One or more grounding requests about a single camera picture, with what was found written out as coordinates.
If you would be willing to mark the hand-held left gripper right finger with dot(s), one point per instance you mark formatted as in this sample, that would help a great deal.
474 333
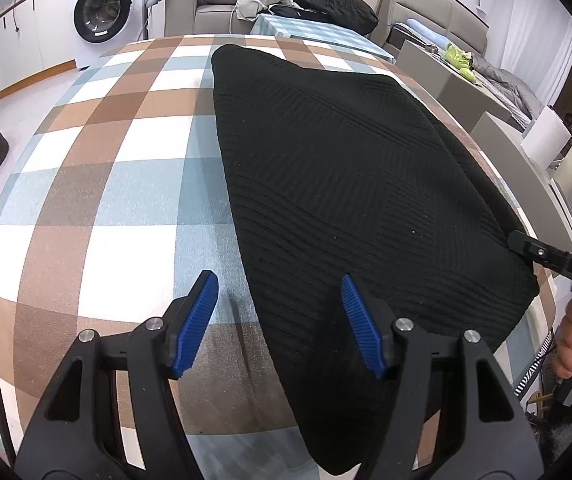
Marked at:
363 325

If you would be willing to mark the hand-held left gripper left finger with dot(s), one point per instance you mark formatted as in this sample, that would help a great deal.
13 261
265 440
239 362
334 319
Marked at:
195 325

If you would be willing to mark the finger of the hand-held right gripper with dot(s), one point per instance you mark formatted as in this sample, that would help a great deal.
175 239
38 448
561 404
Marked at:
536 250

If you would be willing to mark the black knit sweater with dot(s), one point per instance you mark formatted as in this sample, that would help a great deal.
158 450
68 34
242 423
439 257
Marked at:
341 185

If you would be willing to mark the beige low cabinet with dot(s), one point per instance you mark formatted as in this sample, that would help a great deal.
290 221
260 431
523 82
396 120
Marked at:
446 85
506 150

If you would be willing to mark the grey bedding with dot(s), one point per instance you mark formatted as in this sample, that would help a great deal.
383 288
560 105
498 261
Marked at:
511 92

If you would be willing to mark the brown blue checked tablecloth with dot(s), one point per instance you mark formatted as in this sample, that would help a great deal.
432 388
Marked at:
115 185

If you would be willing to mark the white curtain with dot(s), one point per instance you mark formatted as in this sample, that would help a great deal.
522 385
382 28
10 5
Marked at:
541 60

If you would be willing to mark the green toy figure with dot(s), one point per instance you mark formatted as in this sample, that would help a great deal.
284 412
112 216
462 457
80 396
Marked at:
458 57

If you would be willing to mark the light blue pillow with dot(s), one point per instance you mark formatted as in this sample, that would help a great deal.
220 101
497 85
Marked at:
426 30

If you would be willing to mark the beige padded headboard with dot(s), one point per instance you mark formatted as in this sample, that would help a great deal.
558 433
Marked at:
431 0

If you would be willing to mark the grey sofa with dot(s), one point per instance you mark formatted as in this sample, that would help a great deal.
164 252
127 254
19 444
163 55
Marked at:
215 17

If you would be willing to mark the black flat bag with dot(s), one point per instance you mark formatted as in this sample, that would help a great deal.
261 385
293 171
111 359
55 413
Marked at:
291 12

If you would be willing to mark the white washing machine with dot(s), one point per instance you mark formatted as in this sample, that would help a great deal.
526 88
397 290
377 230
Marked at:
100 15

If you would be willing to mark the grey crumpled garment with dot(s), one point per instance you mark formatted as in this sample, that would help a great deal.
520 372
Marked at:
258 5

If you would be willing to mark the white base cabinets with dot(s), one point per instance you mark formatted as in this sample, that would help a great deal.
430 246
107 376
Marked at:
25 35

